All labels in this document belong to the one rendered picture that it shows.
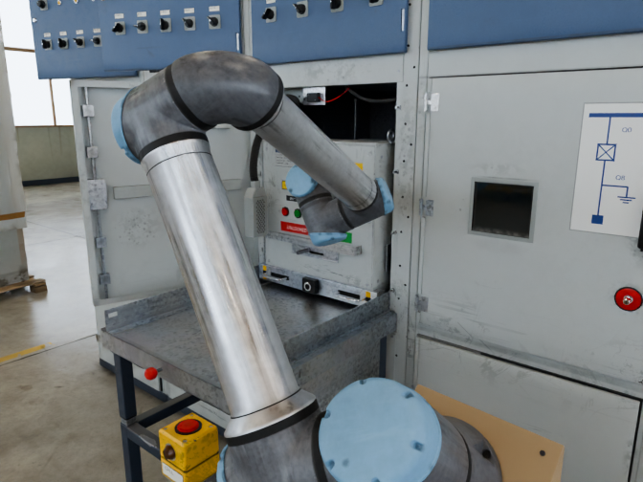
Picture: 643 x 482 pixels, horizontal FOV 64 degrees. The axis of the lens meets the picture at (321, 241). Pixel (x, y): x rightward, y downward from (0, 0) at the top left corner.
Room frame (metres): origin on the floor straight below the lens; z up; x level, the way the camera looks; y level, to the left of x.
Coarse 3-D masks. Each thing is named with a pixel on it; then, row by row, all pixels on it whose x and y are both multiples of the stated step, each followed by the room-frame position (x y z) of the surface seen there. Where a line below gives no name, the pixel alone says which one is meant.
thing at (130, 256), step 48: (96, 96) 1.72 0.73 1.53; (96, 144) 1.71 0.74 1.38; (240, 144) 1.98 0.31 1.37; (96, 192) 1.68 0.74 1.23; (144, 192) 1.77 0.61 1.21; (240, 192) 1.98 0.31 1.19; (96, 240) 1.68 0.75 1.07; (144, 240) 1.78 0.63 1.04; (96, 288) 1.66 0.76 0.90; (144, 288) 1.78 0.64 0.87
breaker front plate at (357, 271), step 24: (264, 144) 1.89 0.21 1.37; (336, 144) 1.68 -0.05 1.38; (360, 144) 1.62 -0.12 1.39; (264, 168) 1.89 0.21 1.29; (288, 168) 1.81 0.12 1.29; (288, 192) 1.81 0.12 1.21; (288, 216) 1.82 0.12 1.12; (360, 240) 1.62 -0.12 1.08; (288, 264) 1.82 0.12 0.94; (312, 264) 1.74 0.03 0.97; (336, 264) 1.68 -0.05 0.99; (360, 264) 1.62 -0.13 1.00
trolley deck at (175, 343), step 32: (288, 288) 1.84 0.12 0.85; (160, 320) 1.52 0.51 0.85; (192, 320) 1.52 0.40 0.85; (288, 320) 1.52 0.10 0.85; (320, 320) 1.52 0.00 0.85; (384, 320) 1.52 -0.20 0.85; (128, 352) 1.35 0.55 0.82; (160, 352) 1.29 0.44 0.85; (192, 352) 1.29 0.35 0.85; (320, 352) 1.29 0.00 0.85; (352, 352) 1.39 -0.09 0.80; (192, 384) 1.17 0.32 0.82
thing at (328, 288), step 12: (264, 264) 1.88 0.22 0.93; (276, 276) 1.84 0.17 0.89; (288, 276) 1.80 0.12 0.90; (300, 276) 1.76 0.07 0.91; (312, 276) 1.73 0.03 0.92; (300, 288) 1.76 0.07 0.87; (324, 288) 1.69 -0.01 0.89; (336, 288) 1.66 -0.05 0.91; (348, 288) 1.63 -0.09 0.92; (360, 288) 1.60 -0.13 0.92; (348, 300) 1.63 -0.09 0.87
